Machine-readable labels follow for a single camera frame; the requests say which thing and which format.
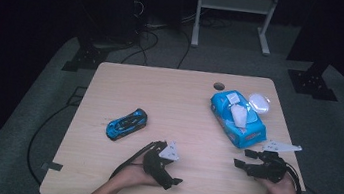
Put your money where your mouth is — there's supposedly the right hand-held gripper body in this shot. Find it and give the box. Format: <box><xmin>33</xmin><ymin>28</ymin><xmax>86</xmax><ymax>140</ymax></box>
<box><xmin>249</xmin><ymin>138</ymin><xmax>304</xmax><ymax>187</ymax></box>

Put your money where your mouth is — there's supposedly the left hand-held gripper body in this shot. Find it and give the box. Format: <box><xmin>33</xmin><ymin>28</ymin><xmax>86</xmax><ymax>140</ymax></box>
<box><xmin>141</xmin><ymin>137</ymin><xmax>183</xmax><ymax>180</ymax></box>

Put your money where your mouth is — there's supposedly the blue wet wipes pack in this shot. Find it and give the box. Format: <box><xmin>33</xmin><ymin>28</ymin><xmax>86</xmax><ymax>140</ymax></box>
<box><xmin>204</xmin><ymin>86</ymin><xmax>273</xmax><ymax>154</ymax></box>

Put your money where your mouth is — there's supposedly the white wet wipe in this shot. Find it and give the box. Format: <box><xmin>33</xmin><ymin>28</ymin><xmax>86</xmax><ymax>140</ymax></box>
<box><xmin>228</xmin><ymin>103</ymin><xmax>251</xmax><ymax>130</ymax></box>

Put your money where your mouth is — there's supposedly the blue and black toy car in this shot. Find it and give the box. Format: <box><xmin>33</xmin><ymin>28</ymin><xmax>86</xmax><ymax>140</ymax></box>
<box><xmin>104</xmin><ymin>104</ymin><xmax>150</xmax><ymax>146</ymax></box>

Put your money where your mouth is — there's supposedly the person's left hand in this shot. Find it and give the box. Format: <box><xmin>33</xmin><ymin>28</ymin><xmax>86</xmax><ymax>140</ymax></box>
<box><xmin>113</xmin><ymin>151</ymin><xmax>167</xmax><ymax>194</ymax></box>

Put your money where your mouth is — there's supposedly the person's right hand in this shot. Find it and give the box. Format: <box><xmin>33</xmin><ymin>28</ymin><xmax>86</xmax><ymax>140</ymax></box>
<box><xmin>255</xmin><ymin>170</ymin><xmax>303</xmax><ymax>194</ymax></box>

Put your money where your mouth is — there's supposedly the black stand base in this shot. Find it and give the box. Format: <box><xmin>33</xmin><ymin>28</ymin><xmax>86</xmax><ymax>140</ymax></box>
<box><xmin>60</xmin><ymin>40</ymin><xmax>111</xmax><ymax>77</ymax></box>
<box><xmin>283</xmin><ymin>57</ymin><xmax>344</xmax><ymax>104</ymax></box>

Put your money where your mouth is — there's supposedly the white metal stand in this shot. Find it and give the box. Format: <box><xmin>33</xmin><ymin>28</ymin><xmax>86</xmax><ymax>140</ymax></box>
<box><xmin>190</xmin><ymin>0</ymin><xmax>283</xmax><ymax>59</ymax></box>

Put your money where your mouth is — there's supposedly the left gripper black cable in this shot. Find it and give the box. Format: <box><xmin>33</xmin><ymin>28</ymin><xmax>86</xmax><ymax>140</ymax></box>
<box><xmin>109</xmin><ymin>135</ymin><xmax>159</xmax><ymax>186</ymax></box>

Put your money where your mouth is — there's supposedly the black floor cable bundle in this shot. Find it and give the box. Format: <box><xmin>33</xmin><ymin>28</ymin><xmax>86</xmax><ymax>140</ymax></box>
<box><xmin>119</xmin><ymin>0</ymin><xmax>197</xmax><ymax>73</ymax></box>

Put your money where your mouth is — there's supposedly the long black floor cable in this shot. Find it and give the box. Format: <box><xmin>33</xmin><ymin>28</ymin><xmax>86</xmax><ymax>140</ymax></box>
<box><xmin>23</xmin><ymin>100</ymin><xmax>74</xmax><ymax>189</ymax></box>

